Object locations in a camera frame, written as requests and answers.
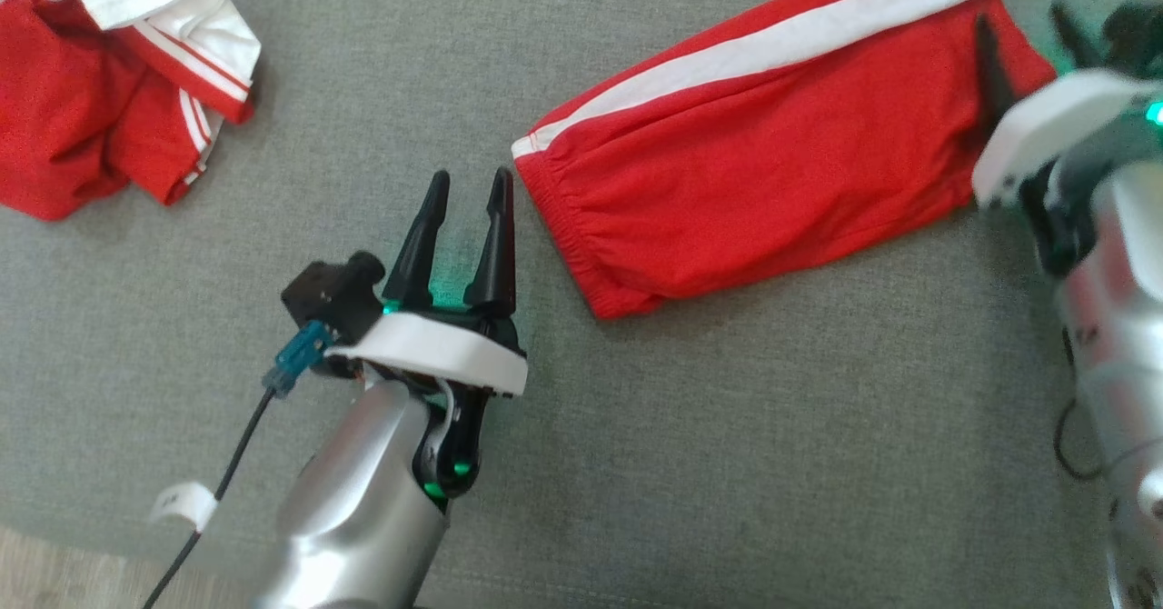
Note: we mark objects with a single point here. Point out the large grey sofa seat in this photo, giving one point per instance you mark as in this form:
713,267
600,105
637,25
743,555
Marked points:
727,427

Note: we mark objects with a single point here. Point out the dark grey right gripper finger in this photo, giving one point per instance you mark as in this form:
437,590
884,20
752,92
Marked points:
992,82
1077,45

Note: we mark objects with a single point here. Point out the red shorts with white stripe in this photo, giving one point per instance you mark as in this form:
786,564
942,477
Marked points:
772,154

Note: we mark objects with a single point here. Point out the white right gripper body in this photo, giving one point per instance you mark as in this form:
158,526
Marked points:
1045,127

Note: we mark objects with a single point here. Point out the red and white striped jersey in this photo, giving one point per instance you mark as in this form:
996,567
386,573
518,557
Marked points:
64,118

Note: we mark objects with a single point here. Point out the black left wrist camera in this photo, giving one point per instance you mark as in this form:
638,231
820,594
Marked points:
327,295

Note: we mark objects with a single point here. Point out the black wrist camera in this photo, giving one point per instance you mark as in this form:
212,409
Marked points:
327,295
1136,32

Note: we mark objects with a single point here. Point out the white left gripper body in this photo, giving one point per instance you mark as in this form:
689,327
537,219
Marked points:
436,350

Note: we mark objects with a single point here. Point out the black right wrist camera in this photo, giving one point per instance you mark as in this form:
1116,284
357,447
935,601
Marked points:
1136,32

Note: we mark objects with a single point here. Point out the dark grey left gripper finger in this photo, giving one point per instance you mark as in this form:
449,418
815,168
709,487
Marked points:
418,254
495,254

